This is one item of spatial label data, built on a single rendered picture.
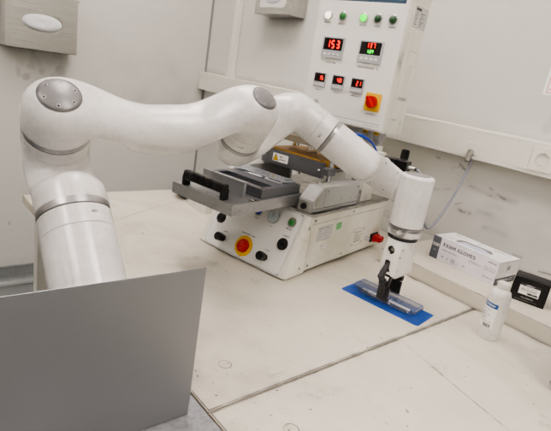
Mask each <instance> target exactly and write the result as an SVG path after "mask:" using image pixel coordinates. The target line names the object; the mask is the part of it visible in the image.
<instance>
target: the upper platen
mask: <svg viewBox="0 0 551 431"><path fill-rule="evenodd" d="M273 148H275V149H277V150H281V151H285V152H289V153H292V154H295V155H298V156H303V157H306V158H310V159H312V160H316V161H319V162H324V163H326V168H327V167H328V166H329V159H327V158H326V157H325V156H323V155H322V154H321V153H320V152H318V151H317V150H316V149H314V148H313V147H311V146H308V145H307V146H304V145H275V146H274V147H273ZM334 168H336V173H339V172H344V171H343V170H341V169H340V168H338V167H337V166H336V165H335V166H334Z"/></svg>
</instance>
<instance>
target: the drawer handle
mask: <svg viewBox="0 0 551 431"><path fill-rule="evenodd" d="M190 182H193V183H196V184H198V185H201V186H204V187H207V188H209V189H211V190H213V191H216V192H220V197H219V199H220V200H222V201H223V200H228V193H229V189H228V188H229V185H228V184H227V183H224V182H221V181H219V180H215V179H212V178H211V177H208V176H205V175H203V174H199V173H197V172H194V171H192V170H190V169H186V170H184V174H183V175H182V183H181V184H182V185H184V186H186V185H190Z"/></svg>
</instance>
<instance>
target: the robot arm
mask: <svg viewBox="0 0 551 431"><path fill-rule="evenodd" d="M19 115H20V142H21V163H22V168H23V173H24V176H25V180H26V183H27V188H28V190H29V192H30V195H31V198H32V202H33V211H34V216H35V221H36V226H37V231H38V236H39V245H40V250H41V255H42V259H43V265H44V273H45V279H46V284H47V288H48V290H51V289H57V288H64V287H70V286H81V285H87V284H93V283H99V282H106V281H113V280H124V279H127V275H126V270H125V267H124V263H123V260H122V256H121V249H120V246H119V242H118V238H117V235H116V228H115V223H114V220H113V216H112V213H111V209H110V202H109V199H108V196H107V192H106V190H105V187H104V184H103V183H102V182H101V181H100V180H99V179H97V178H96V177H95V175H94V173H93V172H92V166H91V161H90V146H91V142H92V139H108V140H112V141H115V142H118V143H120V144H122V145H124V146H126V147H127V148H128V149H130V150H132V151H136V152H139V153H145V154H180V153H188V152H191V151H196V150H198V149H201V148H203V147H205V146H206V145H209V144H212V143H214V142H215V152H216V155H217V157H218V158H219V159H220V161H222V162H223V163H225V164H227V165H229V166H241V165H245V164H248V163H249V162H253V161H254V160H256V159H258V158H260V157H261V156H262V155H263V154H265V153H266V152H267V151H269V150H270V149H272V148H273V147H274V146H275V145H277V144H278V143H279V142H281V141H282V140H283V139H285V138H286V137H287V136H288V135H290V134H291V133H295V134H297V135H298V136H300V137H301V138H302V139H303V140H304V141H305V142H306V143H308V144H309V145H310V146H312V147H313V148H314V149H316V150H317V151H318V152H320V153H321V154H322V155H323V156H325V157H326V158H327V159H329V160H330V161H331V162H332V163H333V164H334V165H336V166H337V167H338V168H340V169H341V170H343V171H344V172H345V173H347V174H348V175H350V176H351V177H352V178H354V179H355V180H359V181H362V182H364V183H366V184H368V185H370V186H372V187H373V188H375V189H377V190H378V191H379V192H380V193H382V194H383V195H385V196H386V197H387V198H389V199H390V200H392V201H393V202H394V203H393V207H392V211H391V215H390V218H389V222H388V228H387V231H388V236H389V237H388V241H387V243H386V245H385V248H384V251H383V254H382V260H381V263H380V268H379V271H380V272H379V274H378V275H377V277H378V280H379V281H378V284H379V285H378V288H377V292H376V297H377V298H379V299H381V300H383V301H385V302H386V301H388V295H389V292H390V291H392V292H396V293H398V294H400V289H401V286H402V281H403V280H404V275H407V274H409V273H410V272H411V270H412V265H413V260H414V256H415V251H416V246H417V242H418V239H420V236H421V233H422V230H423V226H424V221H425V217H426V214H427V210H428V208H429V204H430V198H431V194H432V192H433V188H434V184H435V179H434V178H432V177H431V176H428V175H427V174H421V173H417V172H410V171H406V172H403V171H402V170H401V169H399V168H398V167H397V166H396V165H394V164H393V163H392V162H391V161H389V160H388V159H387V158H386V157H385V156H383V155H382V154H380V153H379V152H377V151H375V150H374V149H373V148H372V147H371V146H369V145H368V144H367V143H366V142H365V141H363V140H362V139H361V138H360V137H359V136H358V135H357V134H356V133H354V132H353V131H352V130H351V129H349V128H348V127H347V126H345V125H344V124H343V123H342V122H340V121H339V120H338V119H336V118H335V117H334V116H333V115H331V114H330V113H329V112H328V111H327V110H326V109H325V108H323V107H322V106H321V105H320V104H318V103H317V102H316V101H314V100H313V99H312V98H310V97H308V96H306V95H305V94H303V93H299V92H284V93H280V94H277V95H275V96H273V95H272V94H271V93H270V92H269V91H267V90H266V89H265V88H263V87H262V86H255V85H243V86H235V87H231V88H228V89H227V90H224V91H222V92H219V93H217V94H215V95H213V96H211V97H208V98H206V99H204V100H201V101H198V102H195V103H188V104H143V103H135V102H131V101H128V100H126V99H123V98H121V97H117V96H115V95H113V94H111V93H109V92H106V91H104V90H102V89H99V88H97V87H96V86H92V85H89V84H87V83H85V82H82V81H78V80H73V79H70V78H64V77H48V78H43V79H41V80H37V81H35V82H34V83H32V84H31V85H30V86H29V87H28V88H27V89H26V90H25V91H24V93H23V95H22V97H21V101H20V106H19ZM387 272H389V275H388V274H386V273H387ZM385 276H387V277H389V279H388V281H387V279H385Z"/></svg>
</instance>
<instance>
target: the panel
mask: <svg viewBox="0 0 551 431"><path fill-rule="evenodd" d="M274 210H278V211H279V212H280V213H281V219H280V221H279V222H278V223H276V224H271V223H269V222H268V219H267V216H268V214H269V213H270V212H271V211H272V210H265V211H262V213H261V214H260V215H257V214H256V213H251V214H246V215H237V216H233V217H230V216H228V215H225V218H224V220H223V221H218V220H217V219H216V217H217V215H218V214H219V213H221V212H218V211H217V212H216V214H215V216H214V218H213V220H212V223H211V225H210V227H209V229H208V231H207V234H206V235H205V237H204V242H207V243H209V244H211V245H214V246H215V247H217V248H219V249H221V250H223V251H226V252H227V253H229V254H231V255H233V256H235V257H238V258H239V259H241V260H243V261H245V262H247V263H250V264H251V265H253V266H255V267H258V268H260V269H262V270H264V271H266V272H268V273H270V274H272V275H274V276H276V277H279V275H280V273H281V270H282V268H283V266H284V264H285V262H286V260H287V257H288V254H289V252H290V251H291V249H292V246H293V243H294V241H295V239H296V237H297V235H298V233H299V230H300V228H301V226H302V223H303V221H304V219H305V216H306V215H305V214H302V213H299V212H298V211H295V210H291V209H289V208H286V207H283V208H278V209H274ZM292 218H293V219H294V220H295V223H294V225H293V226H289V225H288V221H289V220H290V219H292ZM215 232H220V233H223V234H224V235H226V239H225V240H224V241H219V240H216V239H215V238H214V234H215ZM240 239H247V240H248V242H249V248H248V250H247V251H245V252H239V251H238V250H237V247H236V246H237V243H238V241H239V240H240ZM279 239H285V240H286V241H287V245H286V247H285V248H283V249H280V248H278V246H277V241H278V240H279ZM257 251H262V252H264V253H265V254H266V255H267V258H268V259H266V260H265V261H260V260H257V258H256V257H255V255H256V252H257Z"/></svg>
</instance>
